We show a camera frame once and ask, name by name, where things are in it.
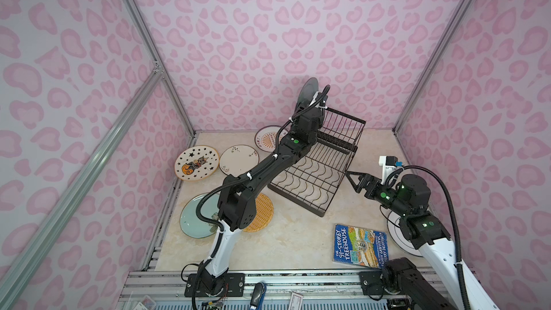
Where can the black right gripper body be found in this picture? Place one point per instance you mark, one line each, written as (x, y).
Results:
(379, 192)

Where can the black wire dish rack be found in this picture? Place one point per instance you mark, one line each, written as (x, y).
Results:
(313, 182)

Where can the white plate black rings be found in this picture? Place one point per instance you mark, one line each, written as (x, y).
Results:
(398, 234)

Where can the white plate orange sun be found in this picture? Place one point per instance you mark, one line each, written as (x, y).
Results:
(265, 138)

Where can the large grey-green plate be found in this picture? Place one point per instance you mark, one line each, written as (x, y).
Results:
(308, 95)

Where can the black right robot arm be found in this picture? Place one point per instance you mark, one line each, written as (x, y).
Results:
(428, 235)

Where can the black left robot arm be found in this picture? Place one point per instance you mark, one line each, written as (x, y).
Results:
(231, 207)

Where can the blue treehouse book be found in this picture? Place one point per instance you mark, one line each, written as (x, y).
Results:
(360, 246)

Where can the orange woven plate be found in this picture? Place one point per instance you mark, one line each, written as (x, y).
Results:
(264, 215)

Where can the star pattern cat plate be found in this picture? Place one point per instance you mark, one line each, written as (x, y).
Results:
(196, 163)

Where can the light blue flower plate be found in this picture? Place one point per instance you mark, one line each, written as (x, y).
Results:
(191, 225)

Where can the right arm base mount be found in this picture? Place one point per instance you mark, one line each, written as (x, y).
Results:
(372, 284)

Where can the blue black tool handle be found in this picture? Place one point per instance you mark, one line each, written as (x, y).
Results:
(257, 296)

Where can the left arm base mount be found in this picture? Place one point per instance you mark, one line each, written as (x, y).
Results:
(227, 285)

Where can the aluminium frame rail front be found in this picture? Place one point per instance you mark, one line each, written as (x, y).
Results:
(285, 289)

